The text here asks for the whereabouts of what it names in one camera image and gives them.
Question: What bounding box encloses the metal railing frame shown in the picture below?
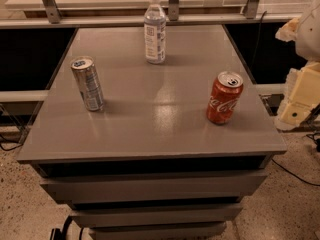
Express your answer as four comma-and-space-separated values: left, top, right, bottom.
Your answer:
0, 0, 301, 29

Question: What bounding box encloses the silver blue energy drink can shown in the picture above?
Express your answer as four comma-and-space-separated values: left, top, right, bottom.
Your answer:
71, 56, 104, 111

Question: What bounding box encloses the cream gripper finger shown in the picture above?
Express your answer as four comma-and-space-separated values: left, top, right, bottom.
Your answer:
275, 18, 299, 42
274, 62, 320, 131

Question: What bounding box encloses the clear plastic water bottle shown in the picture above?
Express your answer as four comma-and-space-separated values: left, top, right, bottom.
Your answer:
144, 0, 166, 64

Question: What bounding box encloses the black cable on floor left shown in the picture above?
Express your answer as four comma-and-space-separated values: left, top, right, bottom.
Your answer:
0, 103, 24, 152

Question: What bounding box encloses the black cable on floor right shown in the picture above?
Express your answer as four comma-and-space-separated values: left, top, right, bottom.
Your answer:
271, 132, 320, 188

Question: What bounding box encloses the grey drawer cabinet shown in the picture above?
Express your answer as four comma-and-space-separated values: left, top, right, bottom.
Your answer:
18, 25, 286, 240

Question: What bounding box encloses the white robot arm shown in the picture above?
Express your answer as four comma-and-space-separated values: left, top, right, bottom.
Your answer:
274, 0, 320, 131

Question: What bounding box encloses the black cable on floor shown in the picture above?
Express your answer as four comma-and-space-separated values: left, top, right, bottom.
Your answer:
0, 103, 24, 152
271, 132, 320, 188

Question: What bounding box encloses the red coke can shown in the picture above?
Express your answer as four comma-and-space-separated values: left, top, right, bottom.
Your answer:
206, 71, 243, 125

